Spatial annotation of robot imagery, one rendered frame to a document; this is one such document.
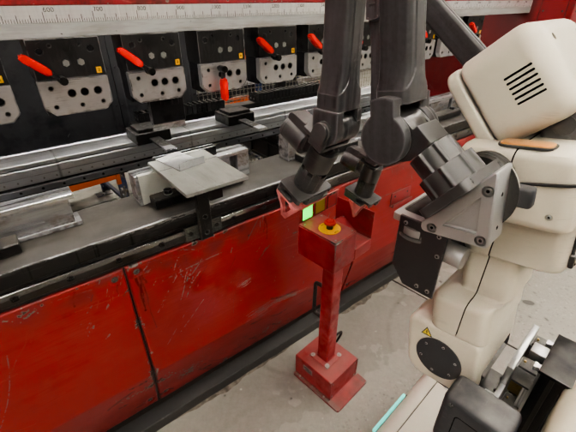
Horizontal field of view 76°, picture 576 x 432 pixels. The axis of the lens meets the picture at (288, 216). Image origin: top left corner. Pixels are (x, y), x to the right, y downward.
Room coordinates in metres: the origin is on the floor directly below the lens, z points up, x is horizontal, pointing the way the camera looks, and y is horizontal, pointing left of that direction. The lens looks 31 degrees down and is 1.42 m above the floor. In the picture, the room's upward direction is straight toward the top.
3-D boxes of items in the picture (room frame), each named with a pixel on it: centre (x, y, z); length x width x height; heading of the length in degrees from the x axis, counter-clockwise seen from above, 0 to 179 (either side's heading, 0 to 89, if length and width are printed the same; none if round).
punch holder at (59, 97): (0.94, 0.53, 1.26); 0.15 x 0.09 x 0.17; 128
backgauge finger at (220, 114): (1.43, 0.17, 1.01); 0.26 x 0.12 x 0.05; 38
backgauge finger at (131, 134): (1.21, 0.45, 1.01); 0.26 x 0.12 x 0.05; 38
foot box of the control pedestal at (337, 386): (1.01, -0.18, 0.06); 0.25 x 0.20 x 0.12; 44
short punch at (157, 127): (1.08, 0.35, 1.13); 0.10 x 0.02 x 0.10; 128
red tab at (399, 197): (1.59, -0.55, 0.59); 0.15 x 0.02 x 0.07; 128
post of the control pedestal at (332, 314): (1.04, -0.16, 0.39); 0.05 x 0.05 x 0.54; 44
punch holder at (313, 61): (1.43, -0.10, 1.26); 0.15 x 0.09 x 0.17; 128
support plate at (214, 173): (0.96, 0.26, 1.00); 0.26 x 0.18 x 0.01; 38
